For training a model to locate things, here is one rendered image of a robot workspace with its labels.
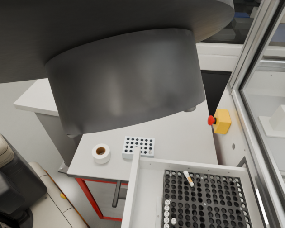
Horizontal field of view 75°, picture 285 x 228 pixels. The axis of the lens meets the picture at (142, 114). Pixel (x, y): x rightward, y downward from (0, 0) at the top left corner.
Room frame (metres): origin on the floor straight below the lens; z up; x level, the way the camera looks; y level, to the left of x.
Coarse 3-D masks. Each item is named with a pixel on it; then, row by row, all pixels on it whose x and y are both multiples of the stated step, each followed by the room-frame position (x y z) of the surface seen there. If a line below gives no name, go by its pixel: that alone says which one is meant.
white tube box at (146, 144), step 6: (126, 138) 0.45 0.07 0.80; (132, 138) 0.45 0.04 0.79; (138, 138) 0.45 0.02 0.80; (144, 138) 0.45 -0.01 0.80; (150, 138) 0.45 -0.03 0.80; (126, 144) 0.42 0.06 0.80; (132, 144) 0.42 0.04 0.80; (138, 144) 0.42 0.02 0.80; (144, 144) 0.42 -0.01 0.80; (150, 144) 0.43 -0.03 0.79; (126, 150) 0.40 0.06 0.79; (132, 150) 0.39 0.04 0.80; (144, 150) 0.39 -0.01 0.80; (126, 156) 0.38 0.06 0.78; (132, 156) 0.38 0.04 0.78; (144, 156) 0.37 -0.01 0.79; (150, 156) 0.37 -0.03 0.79
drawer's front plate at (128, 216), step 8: (136, 152) 0.30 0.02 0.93; (136, 160) 0.28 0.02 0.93; (136, 168) 0.25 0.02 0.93; (136, 176) 0.23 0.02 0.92; (128, 184) 0.21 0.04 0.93; (136, 184) 0.23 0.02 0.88; (128, 192) 0.18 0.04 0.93; (136, 192) 0.22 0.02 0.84; (128, 200) 0.16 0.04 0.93; (128, 208) 0.14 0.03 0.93; (128, 216) 0.13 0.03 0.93; (128, 224) 0.11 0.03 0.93
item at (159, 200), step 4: (160, 200) 0.19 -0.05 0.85; (160, 204) 0.18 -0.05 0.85; (156, 208) 0.17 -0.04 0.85; (160, 208) 0.17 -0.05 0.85; (156, 212) 0.16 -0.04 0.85; (160, 212) 0.16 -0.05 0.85; (156, 216) 0.15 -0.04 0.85; (160, 216) 0.15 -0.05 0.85; (156, 220) 0.14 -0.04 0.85; (160, 220) 0.14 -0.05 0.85; (156, 224) 0.13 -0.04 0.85; (160, 224) 0.13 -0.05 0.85
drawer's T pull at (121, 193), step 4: (120, 180) 0.22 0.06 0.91; (120, 184) 0.21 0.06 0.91; (116, 188) 0.20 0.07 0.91; (120, 188) 0.20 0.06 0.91; (124, 188) 0.20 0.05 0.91; (116, 192) 0.19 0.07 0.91; (120, 192) 0.19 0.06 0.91; (124, 192) 0.19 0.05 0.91; (116, 196) 0.18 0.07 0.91; (120, 196) 0.18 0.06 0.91; (124, 196) 0.18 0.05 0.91; (116, 200) 0.17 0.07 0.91; (112, 204) 0.16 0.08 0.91; (116, 204) 0.16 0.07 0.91
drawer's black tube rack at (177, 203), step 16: (176, 176) 0.24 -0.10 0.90; (192, 176) 0.24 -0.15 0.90; (208, 176) 0.24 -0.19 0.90; (224, 176) 0.24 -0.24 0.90; (176, 192) 0.19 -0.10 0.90; (192, 192) 0.20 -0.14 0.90; (208, 192) 0.20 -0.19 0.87; (224, 192) 0.19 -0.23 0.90; (240, 192) 0.19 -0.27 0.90; (176, 208) 0.15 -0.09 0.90; (192, 208) 0.15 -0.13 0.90; (208, 208) 0.16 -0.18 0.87; (224, 208) 0.15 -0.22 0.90; (240, 208) 0.15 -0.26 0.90; (176, 224) 0.12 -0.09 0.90; (192, 224) 0.12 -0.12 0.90; (208, 224) 0.12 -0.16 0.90; (224, 224) 0.12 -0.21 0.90; (240, 224) 0.12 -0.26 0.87
